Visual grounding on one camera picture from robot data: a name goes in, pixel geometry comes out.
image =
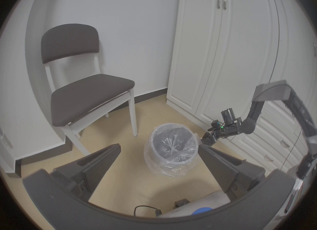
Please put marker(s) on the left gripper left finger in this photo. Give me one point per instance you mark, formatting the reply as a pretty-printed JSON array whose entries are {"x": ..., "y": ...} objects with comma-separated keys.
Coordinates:
[{"x": 86, "y": 172}]

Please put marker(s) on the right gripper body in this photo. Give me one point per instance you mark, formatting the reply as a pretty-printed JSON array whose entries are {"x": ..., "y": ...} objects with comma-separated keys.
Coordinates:
[{"x": 215, "y": 135}]

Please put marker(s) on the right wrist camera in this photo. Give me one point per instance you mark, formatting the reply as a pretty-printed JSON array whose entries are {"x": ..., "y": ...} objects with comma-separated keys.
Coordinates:
[{"x": 217, "y": 125}]

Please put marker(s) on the clear plastic bag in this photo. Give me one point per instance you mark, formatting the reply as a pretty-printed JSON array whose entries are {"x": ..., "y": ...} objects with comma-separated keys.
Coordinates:
[{"x": 173, "y": 169}]

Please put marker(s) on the white wardrobe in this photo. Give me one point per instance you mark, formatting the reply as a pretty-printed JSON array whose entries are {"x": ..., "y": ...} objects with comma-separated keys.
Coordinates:
[{"x": 198, "y": 50}]

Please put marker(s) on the grey and white chair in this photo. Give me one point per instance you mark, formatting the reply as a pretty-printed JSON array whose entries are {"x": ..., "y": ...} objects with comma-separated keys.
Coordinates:
[{"x": 69, "y": 43}]

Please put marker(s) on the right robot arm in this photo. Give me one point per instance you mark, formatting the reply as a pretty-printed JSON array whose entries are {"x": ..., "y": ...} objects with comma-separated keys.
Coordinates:
[{"x": 272, "y": 91}]

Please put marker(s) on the white trash bin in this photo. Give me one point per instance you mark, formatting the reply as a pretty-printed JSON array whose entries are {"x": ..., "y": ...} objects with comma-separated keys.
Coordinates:
[{"x": 173, "y": 125}]

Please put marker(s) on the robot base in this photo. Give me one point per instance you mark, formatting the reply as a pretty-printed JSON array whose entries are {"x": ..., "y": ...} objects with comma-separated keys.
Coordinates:
[{"x": 213, "y": 199}]

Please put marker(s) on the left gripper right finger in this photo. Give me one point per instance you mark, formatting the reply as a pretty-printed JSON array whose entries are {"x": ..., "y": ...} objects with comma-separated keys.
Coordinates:
[{"x": 227, "y": 172}]

